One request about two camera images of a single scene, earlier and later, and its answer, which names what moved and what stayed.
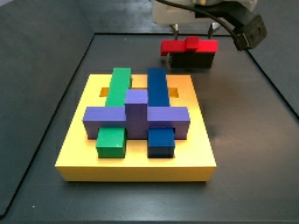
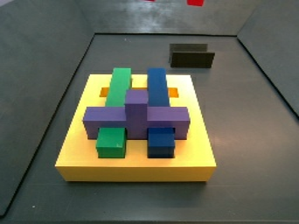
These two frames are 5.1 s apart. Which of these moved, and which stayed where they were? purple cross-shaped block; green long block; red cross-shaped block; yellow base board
Moved: red cross-shaped block
Stayed: green long block; yellow base board; purple cross-shaped block
